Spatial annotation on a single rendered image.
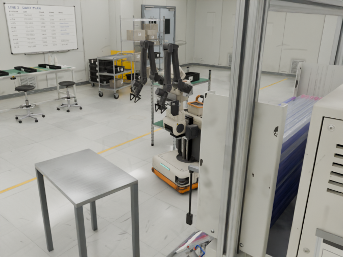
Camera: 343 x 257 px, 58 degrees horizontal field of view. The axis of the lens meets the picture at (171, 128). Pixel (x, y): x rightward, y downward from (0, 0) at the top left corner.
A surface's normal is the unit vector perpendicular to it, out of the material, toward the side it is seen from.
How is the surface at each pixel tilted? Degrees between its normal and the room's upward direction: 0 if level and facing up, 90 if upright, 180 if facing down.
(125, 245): 0
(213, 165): 90
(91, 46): 90
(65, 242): 0
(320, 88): 90
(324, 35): 90
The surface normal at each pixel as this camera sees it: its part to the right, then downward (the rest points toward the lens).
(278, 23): -0.62, 0.25
